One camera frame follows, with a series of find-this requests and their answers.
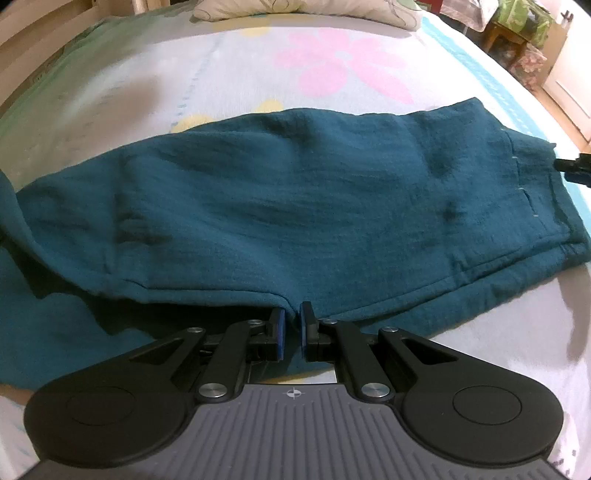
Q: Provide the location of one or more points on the teal pants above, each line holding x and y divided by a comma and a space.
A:
300, 194

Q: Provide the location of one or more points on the clear plastic storage box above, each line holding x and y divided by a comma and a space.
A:
461, 11

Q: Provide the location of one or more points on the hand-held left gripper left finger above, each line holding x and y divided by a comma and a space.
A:
279, 333

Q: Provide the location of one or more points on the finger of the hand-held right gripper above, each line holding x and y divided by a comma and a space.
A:
577, 167

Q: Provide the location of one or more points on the wooden bed frame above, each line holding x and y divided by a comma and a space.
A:
32, 41

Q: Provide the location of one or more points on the white cabinet door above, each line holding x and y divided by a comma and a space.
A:
572, 69

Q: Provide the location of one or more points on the floral patterned box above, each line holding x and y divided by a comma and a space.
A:
528, 64

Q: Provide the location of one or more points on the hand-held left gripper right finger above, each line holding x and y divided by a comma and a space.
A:
304, 336

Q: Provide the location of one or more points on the wooden stool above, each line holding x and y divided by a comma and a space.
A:
501, 39

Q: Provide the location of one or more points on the floral bedsheet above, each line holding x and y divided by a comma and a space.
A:
323, 60

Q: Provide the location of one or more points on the leaf print pillow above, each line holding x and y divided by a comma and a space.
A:
295, 11

